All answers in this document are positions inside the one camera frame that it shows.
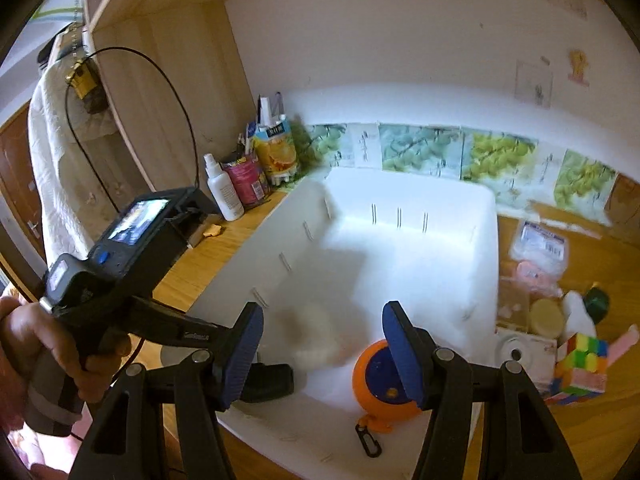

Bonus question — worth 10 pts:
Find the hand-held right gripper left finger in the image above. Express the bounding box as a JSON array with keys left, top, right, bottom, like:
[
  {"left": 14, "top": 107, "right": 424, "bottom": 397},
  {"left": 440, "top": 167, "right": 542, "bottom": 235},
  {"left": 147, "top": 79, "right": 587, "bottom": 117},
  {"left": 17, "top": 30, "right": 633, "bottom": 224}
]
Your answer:
[{"left": 70, "top": 301, "right": 265, "bottom": 480}]

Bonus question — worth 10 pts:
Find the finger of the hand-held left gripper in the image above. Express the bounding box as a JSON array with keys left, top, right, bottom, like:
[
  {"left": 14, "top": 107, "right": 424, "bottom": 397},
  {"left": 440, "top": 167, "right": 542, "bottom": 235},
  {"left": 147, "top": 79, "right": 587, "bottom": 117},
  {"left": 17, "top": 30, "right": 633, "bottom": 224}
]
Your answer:
[{"left": 131, "top": 296, "right": 238, "bottom": 361}]

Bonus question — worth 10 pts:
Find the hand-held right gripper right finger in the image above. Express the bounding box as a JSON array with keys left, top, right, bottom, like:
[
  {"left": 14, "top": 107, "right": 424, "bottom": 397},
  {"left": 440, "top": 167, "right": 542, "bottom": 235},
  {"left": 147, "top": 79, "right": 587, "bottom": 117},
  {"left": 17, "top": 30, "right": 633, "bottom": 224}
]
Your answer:
[{"left": 382, "top": 301, "right": 583, "bottom": 480}]

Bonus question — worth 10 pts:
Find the orange round tape measure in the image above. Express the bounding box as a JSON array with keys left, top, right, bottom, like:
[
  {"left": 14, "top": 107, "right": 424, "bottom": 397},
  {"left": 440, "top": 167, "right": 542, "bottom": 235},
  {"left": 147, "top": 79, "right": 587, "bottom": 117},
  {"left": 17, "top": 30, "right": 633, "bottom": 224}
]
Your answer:
[{"left": 352, "top": 338, "right": 432, "bottom": 435}]

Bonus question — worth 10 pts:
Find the white plastic storage bin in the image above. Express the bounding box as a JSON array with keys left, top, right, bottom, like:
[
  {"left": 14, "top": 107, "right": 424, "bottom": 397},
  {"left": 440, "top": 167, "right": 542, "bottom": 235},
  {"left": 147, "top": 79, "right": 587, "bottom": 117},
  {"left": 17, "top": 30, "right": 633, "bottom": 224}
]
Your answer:
[{"left": 192, "top": 167, "right": 501, "bottom": 480}]

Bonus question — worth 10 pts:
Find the white toy camera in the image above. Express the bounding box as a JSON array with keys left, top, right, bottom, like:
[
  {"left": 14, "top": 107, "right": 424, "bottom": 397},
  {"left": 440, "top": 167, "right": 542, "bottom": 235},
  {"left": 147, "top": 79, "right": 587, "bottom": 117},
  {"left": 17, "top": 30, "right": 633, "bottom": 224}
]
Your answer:
[{"left": 495, "top": 327, "right": 558, "bottom": 386}]

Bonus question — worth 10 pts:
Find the pink round packet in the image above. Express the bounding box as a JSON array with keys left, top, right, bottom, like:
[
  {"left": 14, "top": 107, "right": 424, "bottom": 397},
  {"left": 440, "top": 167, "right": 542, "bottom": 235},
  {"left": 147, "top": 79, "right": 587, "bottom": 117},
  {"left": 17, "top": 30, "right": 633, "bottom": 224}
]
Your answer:
[{"left": 515, "top": 260, "right": 563, "bottom": 296}]

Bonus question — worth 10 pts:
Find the multicoloured puzzle cube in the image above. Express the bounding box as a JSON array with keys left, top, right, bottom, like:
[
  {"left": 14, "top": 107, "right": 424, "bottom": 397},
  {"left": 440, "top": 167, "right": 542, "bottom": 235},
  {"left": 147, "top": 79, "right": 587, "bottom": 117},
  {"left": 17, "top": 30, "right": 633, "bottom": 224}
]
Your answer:
[{"left": 545, "top": 332, "right": 611, "bottom": 406}]

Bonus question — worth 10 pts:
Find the dark green bottle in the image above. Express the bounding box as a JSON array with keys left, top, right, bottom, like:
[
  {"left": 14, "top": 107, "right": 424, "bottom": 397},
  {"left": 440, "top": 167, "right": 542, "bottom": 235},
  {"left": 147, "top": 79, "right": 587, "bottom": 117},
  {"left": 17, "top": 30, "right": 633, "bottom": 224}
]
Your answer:
[{"left": 585, "top": 285, "right": 611, "bottom": 323}]

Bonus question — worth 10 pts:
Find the person's left hand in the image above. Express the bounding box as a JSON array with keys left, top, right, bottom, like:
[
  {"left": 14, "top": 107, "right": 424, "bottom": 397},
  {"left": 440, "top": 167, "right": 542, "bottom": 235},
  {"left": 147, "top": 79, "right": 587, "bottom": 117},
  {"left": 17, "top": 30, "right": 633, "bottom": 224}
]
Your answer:
[{"left": 0, "top": 297, "right": 132, "bottom": 405}]

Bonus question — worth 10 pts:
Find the black carabiner clip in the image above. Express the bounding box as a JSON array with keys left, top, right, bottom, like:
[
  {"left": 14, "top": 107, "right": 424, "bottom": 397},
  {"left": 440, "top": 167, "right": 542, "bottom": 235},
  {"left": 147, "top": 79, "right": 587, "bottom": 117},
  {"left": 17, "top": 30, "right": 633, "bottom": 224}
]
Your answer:
[{"left": 355, "top": 422, "right": 383, "bottom": 458}]

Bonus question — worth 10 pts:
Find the clear empty plastic box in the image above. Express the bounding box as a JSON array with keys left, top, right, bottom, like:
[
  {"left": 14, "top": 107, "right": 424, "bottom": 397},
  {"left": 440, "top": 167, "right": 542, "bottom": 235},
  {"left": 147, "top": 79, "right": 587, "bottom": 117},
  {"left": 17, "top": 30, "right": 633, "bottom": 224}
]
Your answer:
[{"left": 497, "top": 275, "right": 533, "bottom": 333}]

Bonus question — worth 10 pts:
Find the white spray bottle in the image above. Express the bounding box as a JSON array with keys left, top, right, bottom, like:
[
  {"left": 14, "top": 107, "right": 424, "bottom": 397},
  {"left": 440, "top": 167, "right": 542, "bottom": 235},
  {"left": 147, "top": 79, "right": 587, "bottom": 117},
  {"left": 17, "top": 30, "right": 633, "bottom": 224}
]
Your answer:
[{"left": 203, "top": 154, "right": 246, "bottom": 222}]

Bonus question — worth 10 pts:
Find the brown wooden door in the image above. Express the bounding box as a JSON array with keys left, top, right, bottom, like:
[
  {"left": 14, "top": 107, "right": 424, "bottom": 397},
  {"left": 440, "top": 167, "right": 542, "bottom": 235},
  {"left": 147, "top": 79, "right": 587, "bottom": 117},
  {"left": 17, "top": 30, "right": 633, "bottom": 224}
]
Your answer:
[{"left": 0, "top": 105, "right": 51, "bottom": 261}]

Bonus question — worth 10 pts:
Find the round pale yellow compact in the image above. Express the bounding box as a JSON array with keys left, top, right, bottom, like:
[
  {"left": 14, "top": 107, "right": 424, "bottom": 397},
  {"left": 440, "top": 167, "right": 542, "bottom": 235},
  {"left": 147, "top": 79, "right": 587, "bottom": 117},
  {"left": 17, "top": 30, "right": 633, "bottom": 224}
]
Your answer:
[{"left": 530, "top": 298, "right": 566, "bottom": 339}]

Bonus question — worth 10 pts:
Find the red snack pouch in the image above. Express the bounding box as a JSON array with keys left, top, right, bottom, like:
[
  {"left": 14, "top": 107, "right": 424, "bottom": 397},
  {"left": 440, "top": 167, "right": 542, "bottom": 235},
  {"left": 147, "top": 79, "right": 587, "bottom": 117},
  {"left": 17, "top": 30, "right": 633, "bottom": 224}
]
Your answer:
[{"left": 221, "top": 152, "right": 273, "bottom": 211}]

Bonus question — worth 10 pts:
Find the clear cotton swab box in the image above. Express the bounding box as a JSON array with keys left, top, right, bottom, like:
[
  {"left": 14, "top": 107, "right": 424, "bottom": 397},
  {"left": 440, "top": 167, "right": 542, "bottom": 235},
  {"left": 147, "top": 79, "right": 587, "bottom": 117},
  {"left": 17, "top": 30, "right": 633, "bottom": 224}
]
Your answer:
[{"left": 510, "top": 220, "right": 571, "bottom": 276}]

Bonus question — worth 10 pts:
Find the white plastic bottle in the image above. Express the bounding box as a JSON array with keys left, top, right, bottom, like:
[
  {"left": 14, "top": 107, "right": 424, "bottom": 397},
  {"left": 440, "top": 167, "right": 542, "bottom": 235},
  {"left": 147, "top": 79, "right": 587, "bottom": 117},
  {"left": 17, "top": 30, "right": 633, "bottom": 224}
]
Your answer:
[{"left": 560, "top": 291, "right": 598, "bottom": 346}]

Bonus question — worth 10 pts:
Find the yellow box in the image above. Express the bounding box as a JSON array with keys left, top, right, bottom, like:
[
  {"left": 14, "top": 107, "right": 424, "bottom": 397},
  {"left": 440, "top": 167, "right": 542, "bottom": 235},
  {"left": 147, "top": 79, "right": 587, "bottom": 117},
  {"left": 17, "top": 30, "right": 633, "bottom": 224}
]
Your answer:
[{"left": 65, "top": 60, "right": 101, "bottom": 98}]

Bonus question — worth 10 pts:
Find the wooden cabinet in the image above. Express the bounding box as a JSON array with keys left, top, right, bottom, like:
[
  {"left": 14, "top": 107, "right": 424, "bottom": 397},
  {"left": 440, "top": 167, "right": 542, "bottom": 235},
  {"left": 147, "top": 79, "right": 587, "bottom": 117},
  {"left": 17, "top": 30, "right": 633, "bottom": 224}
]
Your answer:
[{"left": 82, "top": 0, "right": 271, "bottom": 201}]

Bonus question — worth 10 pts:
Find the row of grape pictures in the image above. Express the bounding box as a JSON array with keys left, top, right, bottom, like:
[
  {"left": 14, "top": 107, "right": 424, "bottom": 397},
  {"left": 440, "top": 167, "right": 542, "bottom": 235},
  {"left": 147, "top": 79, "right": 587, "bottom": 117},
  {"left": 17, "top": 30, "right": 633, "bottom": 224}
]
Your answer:
[{"left": 305, "top": 122, "right": 621, "bottom": 213}]

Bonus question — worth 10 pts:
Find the white tube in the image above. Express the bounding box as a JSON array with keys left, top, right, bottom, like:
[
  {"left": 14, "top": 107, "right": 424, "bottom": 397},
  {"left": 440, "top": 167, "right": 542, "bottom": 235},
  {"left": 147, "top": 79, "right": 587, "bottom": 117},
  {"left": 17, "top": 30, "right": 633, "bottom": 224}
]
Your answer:
[{"left": 256, "top": 92, "right": 287, "bottom": 128}]

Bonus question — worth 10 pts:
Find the black cable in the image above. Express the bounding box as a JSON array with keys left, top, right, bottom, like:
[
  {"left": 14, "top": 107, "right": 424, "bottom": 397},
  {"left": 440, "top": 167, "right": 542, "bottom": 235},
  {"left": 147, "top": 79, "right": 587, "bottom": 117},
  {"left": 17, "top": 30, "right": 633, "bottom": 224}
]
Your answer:
[{"left": 65, "top": 47, "right": 197, "bottom": 196}]

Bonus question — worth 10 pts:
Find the paper drawing on wall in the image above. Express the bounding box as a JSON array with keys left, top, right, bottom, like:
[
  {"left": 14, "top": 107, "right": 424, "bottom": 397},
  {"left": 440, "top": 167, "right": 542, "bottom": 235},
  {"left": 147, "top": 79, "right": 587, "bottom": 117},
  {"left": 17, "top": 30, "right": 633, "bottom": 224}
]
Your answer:
[{"left": 515, "top": 60, "right": 553, "bottom": 108}]

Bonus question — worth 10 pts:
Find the yellow wall sticker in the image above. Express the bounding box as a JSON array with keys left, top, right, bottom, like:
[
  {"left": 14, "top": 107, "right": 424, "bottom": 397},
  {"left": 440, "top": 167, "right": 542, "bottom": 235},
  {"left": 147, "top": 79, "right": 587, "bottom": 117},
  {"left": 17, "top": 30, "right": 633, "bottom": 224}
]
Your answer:
[{"left": 567, "top": 50, "right": 591, "bottom": 86}]

